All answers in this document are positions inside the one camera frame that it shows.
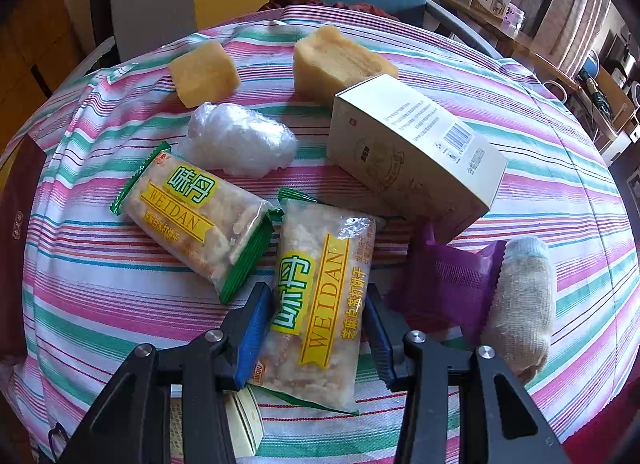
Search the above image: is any cream carton box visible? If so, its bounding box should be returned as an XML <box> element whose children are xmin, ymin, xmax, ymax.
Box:
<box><xmin>326</xmin><ymin>73</ymin><xmax>508</xmax><ymax>245</ymax></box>

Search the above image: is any cream sock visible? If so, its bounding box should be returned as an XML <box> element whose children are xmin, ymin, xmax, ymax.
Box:
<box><xmin>480</xmin><ymin>236</ymin><xmax>557</xmax><ymax>385</ymax></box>

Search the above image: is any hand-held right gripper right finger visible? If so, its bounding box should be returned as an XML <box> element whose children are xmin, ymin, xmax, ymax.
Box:
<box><xmin>361</xmin><ymin>283</ymin><xmax>571</xmax><ymax>464</ymax></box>

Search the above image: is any small green and cream box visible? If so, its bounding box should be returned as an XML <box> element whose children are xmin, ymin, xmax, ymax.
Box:
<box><xmin>170</xmin><ymin>388</ymin><xmax>265</xmax><ymax>460</ymax></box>

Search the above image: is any cracker packet green edge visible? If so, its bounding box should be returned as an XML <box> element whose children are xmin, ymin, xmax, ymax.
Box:
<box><xmin>257</xmin><ymin>188</ymin><xmax>386</xmax><ymax>416</ymax></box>
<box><xmin>111</xmin><ymin>141</ymin><xmax>283</xmax><ymax>305</ymax></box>

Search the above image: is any wooden cabinet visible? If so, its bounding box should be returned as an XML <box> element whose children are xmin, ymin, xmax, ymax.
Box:
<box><xmin>0</xmin><ymin>0</ymin><xmax>86</xmax><ymax>145</ymax></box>

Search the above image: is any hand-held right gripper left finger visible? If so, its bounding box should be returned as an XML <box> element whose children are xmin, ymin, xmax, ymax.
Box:
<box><xmin>57</xmin><ymin>282</ymin><xmax>275</xmax><ymax>464</ymax></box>

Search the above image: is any striped tablecloth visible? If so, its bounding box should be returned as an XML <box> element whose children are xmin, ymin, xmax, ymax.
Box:
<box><xmin>0</xmin><ymin>4</ymin><xmax>640</xmax><ymax>464</ymax></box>

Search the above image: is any large pale yellow sponge block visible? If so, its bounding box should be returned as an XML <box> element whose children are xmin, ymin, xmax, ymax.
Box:
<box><xmin>292</xmin><ymin>25</ymin><xmax>399</xmax><ymax>95</ymax></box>

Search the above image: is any wooden desk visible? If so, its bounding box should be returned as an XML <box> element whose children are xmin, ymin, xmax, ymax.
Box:
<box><xmin>437</xmin><ymin>0</ymin><xmax>636</xmax><ymax>145</ymax></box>

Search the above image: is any small yellow sponge block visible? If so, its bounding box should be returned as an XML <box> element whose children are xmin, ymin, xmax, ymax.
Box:
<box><xmin>168</xmin><ymin>41</ymin><xmax>241</xmax><ymax>109</ymax></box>

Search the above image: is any white plastic wrap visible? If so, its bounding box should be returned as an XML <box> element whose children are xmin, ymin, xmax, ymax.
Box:
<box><xmin>180</xmin><ymin>102</ymin><xmax>299</xmax><ymax>177</ymax></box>

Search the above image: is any purple snack packet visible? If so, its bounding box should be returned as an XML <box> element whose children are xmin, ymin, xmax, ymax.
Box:
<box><xmin>387</xmin><ymin>224</ymin><xmax>506</xmax><ymax>350</ymax></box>

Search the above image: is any cardboard box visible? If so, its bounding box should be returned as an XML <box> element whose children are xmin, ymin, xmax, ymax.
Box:
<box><xmin>595</xmin><ymin>69</ymin><xmax>636</xmax><ymax>130</ymax></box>

